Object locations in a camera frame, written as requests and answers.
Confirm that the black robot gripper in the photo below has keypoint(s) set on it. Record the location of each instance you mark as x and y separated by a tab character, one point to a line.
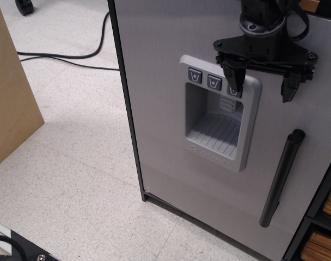
267	46

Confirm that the dark grey fridge cabinet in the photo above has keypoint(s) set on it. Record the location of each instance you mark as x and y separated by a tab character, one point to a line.
304	217

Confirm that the grey ice dispenser housing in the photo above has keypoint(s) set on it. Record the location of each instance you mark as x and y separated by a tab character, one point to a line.
216	122

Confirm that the wooden box on top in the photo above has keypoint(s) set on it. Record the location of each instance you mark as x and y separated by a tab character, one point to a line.
309	5

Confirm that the black caster wheel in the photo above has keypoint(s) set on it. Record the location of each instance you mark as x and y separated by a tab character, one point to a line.
25	7

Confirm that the light wooden panel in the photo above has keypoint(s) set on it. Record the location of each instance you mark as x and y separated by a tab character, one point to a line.
20	115

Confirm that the black door handle bar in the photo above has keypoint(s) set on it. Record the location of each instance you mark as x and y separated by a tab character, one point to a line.
292	144

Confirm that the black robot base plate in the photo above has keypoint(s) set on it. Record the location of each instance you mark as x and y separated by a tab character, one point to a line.
23	249

